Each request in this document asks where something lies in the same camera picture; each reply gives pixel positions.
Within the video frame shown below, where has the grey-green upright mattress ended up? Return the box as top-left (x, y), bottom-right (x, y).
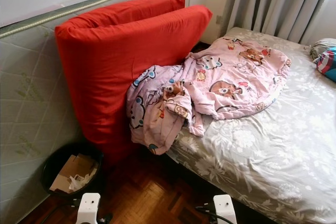
top-left (0, 0), bottom-right (191, 224)

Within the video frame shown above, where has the black round waste bin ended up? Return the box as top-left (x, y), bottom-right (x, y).
top-left (41, 143), bottom-right (104, 198)

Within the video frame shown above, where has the brown cardboard piece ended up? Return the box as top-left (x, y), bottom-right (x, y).
top-left (50, 153), bottom-right (98, 193)

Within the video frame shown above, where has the white plastic bag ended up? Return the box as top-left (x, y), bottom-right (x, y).
top-left (71, 172), bottom-right (99, 190)

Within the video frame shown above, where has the red folded cushion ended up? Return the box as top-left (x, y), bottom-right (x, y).
top-left (54, 0), bottom-right (213, 164)

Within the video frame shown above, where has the pink cartoon print blanket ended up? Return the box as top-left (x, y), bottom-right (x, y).
top-left (126, 36), bottom-right (292, 155)

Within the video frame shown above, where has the bed with grey floral sheet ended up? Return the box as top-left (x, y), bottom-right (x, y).
top-left (165, 26), bottom-right (336, 224)

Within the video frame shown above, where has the grey pleated curtain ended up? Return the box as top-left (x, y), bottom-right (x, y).
top-left (220, 0), bottom-right (336, 46)

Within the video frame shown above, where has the red white blue striped bolster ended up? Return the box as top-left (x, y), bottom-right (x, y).
top-left (315, 47), bottom-right (336, 83)

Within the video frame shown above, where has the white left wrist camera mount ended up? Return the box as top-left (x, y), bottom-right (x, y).
top-left (76, 193), bottom-right (101, 224)

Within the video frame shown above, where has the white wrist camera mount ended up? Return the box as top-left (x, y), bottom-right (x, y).
top-left (213, 194), bottom-right (238, 224)
top-left (76, 193), bottom-right (101, 224)

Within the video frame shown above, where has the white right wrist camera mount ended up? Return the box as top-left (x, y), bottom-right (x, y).
top-left (213, 194), bottom-right (238, 224)

